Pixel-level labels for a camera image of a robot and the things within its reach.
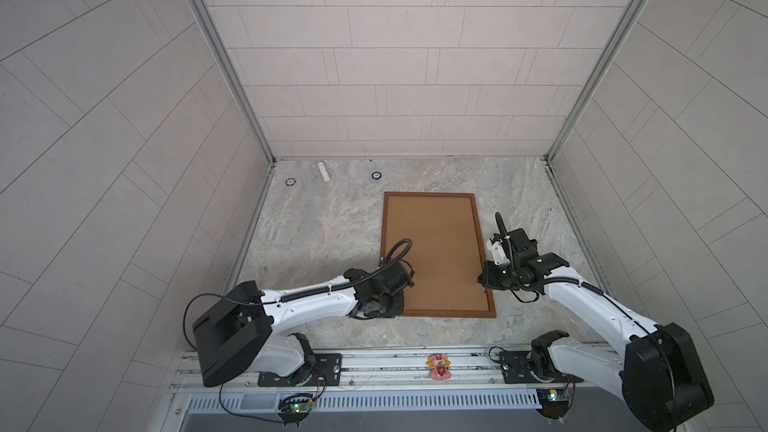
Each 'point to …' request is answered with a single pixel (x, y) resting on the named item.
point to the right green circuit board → (555, 402)
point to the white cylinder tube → (323, 171)
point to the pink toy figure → (440, 366)
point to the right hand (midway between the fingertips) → (477, 279)
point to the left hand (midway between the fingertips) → (407, 309)
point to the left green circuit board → (293, 408)
